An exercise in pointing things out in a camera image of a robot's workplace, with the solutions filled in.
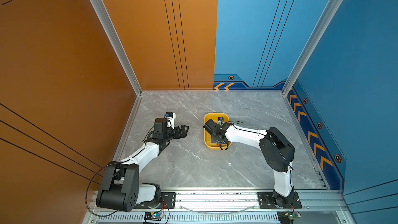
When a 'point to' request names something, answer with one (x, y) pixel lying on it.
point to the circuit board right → (287, 217)
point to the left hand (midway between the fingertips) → (182, 126)
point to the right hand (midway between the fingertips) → (215, 139)
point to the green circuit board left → (153, 216)
